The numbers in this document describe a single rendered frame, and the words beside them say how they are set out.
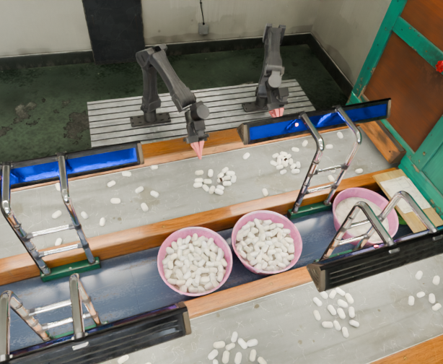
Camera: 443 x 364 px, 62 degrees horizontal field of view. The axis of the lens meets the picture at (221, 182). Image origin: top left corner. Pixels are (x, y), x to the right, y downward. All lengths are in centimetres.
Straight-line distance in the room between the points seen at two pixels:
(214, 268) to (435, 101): 107
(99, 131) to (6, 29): 176
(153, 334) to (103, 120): 127
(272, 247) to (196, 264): 30
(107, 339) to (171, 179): 83
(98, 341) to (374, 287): 97
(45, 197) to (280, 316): 99
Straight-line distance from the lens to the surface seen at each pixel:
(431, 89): 171
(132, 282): 142
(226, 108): 203
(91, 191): 158
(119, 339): 92
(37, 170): 124
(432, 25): 171
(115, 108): 203
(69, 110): 312
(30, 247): 129
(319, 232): 161
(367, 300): 146
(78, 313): 93
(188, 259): 138
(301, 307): 136
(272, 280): 135
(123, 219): 148
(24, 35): 351
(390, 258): 114
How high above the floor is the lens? 197
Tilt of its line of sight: 51 degrees down
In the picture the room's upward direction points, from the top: 8 degrees clockwise
